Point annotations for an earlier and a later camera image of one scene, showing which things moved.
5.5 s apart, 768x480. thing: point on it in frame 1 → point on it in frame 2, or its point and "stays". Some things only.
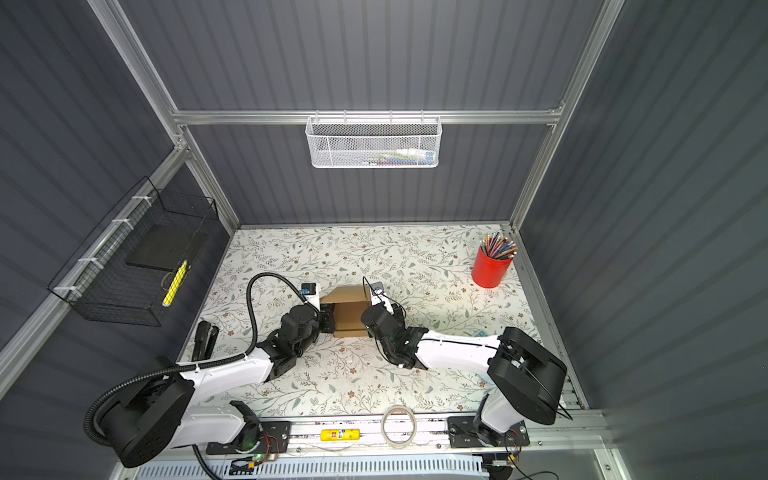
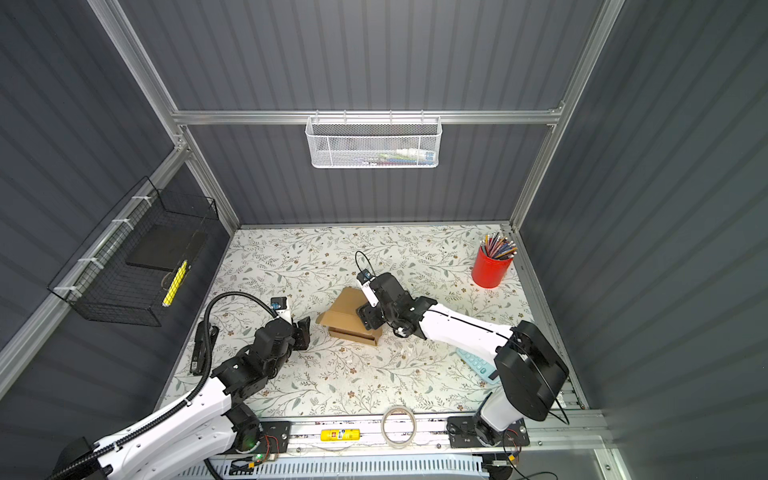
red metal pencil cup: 488,271 stays
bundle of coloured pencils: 498,246 stays
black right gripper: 398,314 → 366,312
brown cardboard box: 350,303 stays
